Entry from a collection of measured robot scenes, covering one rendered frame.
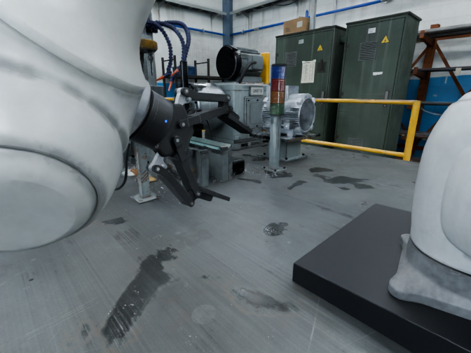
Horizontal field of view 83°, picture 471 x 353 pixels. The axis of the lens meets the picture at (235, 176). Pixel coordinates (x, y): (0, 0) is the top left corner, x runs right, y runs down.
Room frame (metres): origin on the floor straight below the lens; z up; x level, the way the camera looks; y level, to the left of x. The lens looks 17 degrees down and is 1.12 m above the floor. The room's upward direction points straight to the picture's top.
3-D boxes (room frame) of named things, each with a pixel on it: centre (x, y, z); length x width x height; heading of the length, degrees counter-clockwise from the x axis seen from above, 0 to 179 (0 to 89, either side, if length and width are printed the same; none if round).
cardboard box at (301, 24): (4.69, -0.99, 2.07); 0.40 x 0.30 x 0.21; 35
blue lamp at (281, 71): (1.10, -0.17, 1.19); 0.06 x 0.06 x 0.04
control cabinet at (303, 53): (4.47, -1.14, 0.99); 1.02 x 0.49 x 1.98; 43
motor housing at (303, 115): (1.34, -0.26, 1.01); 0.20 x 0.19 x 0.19; 49
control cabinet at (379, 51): (3.73, -1.82, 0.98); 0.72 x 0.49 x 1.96; 43
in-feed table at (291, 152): (1.35, -0.25, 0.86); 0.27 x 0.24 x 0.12; 132
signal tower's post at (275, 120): (1.10, -0.17, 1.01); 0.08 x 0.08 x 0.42; 42
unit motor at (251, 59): (1.70, -0.07, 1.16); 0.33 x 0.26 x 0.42; 132
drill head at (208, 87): (1.52, 0.17, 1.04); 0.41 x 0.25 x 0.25; 132
